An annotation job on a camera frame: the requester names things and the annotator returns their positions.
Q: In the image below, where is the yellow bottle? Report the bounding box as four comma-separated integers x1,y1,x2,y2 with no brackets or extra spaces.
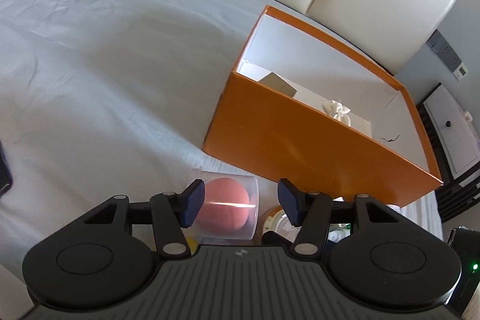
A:
186,236,199,255

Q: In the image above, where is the round gold lidded jar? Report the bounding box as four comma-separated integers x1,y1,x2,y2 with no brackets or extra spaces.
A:
260,205,300,242

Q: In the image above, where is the white ribbon gift box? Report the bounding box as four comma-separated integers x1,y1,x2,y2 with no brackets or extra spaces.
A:
321,100,373,137

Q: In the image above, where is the small brown cardboard box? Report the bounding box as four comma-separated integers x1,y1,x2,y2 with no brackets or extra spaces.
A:
259,72,297,97

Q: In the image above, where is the white bedside cabinet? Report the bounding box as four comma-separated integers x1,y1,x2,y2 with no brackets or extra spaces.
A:
422,84,479,179

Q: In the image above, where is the orange cardboard box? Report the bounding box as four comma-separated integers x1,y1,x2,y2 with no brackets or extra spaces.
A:
202,6,442,206

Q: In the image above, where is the grey wall switch panel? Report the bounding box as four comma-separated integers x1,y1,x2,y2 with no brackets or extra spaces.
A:
426,30,468,80

